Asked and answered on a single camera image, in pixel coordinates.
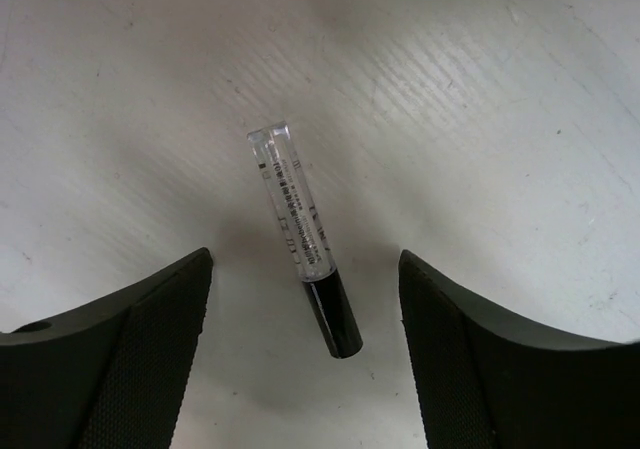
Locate clear tube with black cap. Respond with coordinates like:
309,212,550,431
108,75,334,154
247,121,363,359

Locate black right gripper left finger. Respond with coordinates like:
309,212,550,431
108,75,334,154
1,248,213,448

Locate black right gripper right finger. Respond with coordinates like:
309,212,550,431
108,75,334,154
398,251,639,448

